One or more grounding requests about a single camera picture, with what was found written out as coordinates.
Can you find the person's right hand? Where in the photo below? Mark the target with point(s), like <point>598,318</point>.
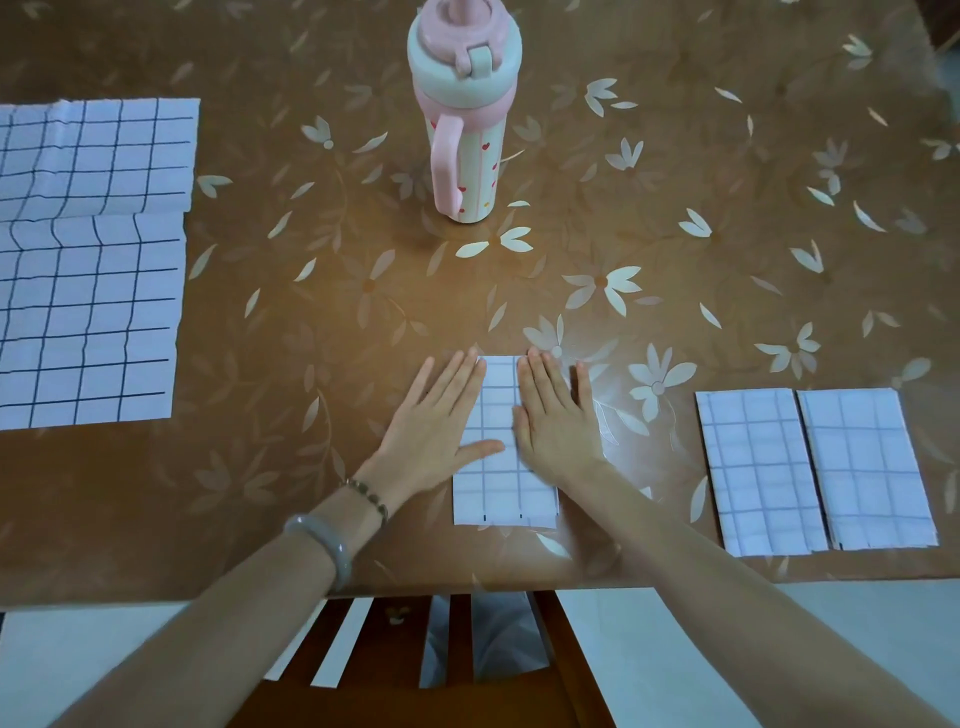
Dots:
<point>559,435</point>

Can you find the person's left hand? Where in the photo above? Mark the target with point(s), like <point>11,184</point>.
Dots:
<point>424,442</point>

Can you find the white black-grid napkin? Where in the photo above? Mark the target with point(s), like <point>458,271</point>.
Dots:
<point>870,465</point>
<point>757,472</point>
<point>90,300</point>
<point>495,495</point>

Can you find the person's left forearm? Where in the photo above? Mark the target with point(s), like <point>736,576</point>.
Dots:
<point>225,622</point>

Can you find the person's right forearm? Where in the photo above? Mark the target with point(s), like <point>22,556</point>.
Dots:
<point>750,600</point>

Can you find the person's grey trousers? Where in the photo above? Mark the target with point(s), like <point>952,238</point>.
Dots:
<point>502,637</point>

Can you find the pale jade bangle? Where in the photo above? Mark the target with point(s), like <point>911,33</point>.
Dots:
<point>330,540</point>

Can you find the wooden dining chair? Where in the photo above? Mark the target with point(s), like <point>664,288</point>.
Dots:
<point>390,675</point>

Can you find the cream bottle with pink lid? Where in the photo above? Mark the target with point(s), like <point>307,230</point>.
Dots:
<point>476,180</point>

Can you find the brown floral wooden table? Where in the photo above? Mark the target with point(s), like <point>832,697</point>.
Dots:
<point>750,187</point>

